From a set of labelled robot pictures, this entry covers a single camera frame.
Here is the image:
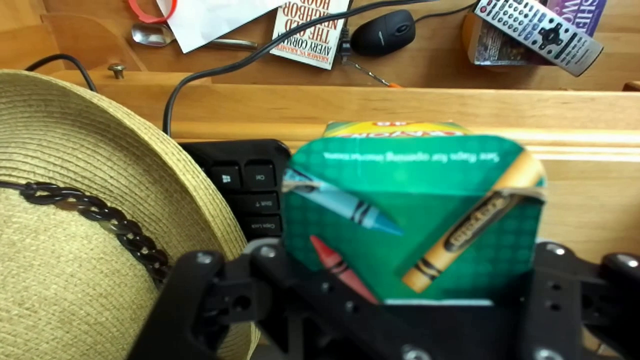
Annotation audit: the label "black computer mouse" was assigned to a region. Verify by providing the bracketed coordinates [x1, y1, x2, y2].
[349, 8, 418, 59]

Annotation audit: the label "purple booklet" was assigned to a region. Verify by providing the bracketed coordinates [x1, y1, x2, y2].
[538, 0, 610, 38]

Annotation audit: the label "white paper sheet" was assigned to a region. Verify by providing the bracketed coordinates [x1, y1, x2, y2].
[155, 0, 286, 57]

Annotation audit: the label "thick black lamp cable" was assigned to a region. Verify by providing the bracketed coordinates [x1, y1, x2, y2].
[161, 0, 432, 138]

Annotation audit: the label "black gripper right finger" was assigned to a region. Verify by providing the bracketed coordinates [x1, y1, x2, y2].
[523, 240, 593, 360]

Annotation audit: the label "black keyboard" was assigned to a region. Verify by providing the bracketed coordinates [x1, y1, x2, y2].
[178, 138, 294, 244]

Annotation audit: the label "white paperback book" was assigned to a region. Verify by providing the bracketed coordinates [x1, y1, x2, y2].
[269, 0, 354, 72]

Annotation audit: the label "woven straw hat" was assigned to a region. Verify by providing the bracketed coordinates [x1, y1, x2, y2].
[0, 69, 262, 360]

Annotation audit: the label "green yellow crayon box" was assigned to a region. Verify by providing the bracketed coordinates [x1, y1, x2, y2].
[281, 118, 549, 309]

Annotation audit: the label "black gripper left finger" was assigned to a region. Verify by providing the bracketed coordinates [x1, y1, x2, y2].
[246, 240, 317, 296]

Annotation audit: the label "orange handled screwdriver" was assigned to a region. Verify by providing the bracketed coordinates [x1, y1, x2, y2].
[347, 57, 406, 91]

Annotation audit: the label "grey remote control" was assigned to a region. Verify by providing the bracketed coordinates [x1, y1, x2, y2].
[474, 0, 607, 79]

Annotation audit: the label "red plastic wristband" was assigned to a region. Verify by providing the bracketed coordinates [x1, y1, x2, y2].
[126, 0, 181, 26]

